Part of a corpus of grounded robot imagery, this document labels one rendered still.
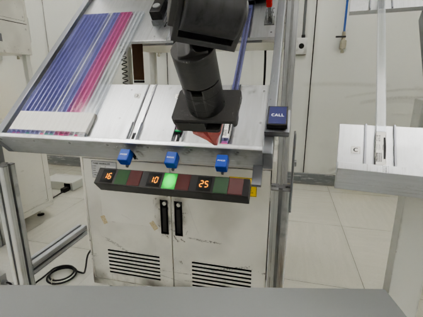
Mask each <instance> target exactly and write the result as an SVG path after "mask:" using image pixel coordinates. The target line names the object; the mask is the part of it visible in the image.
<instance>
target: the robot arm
mask: <svg viewBox="0 0 423 317"><path fill-rule="evenodd" d="M248 13H249V2H248V0H168V4H167V25H168V26H170V36H171V41H173V46H172V47H171V57H172V60H173V62H174V66H175V68H176V72H177V74H178V78H179V81H180V84H181V86H182V90H180V92H179V96H178V99H177V101H176V105H175V107H174V111H173V113H172V116H171V118H172V121H173V123H174V124H175V125H176V127H177V129H178V130H179V131H192V132H193V134H195V135H197V136H199V137H201V138H203V139H205V140H207V141H209V142H210V143H211V144H213V145H218V139H219V136H220V134H221V132H222V126H223V124H233V125H234V127H236V126H237V125H238V121H239V109H240V105H241V103H242V91H240V90H223V89H222V82H221V78H220V71H219V67H218V60H217V54H216V49H219V50H225V51H229V52H235V49H236V47H237V44H238V42H239V39H240V36H241V34H242V31H243V29H244V26H245V23H246V21H247V16H248Z"/></svg>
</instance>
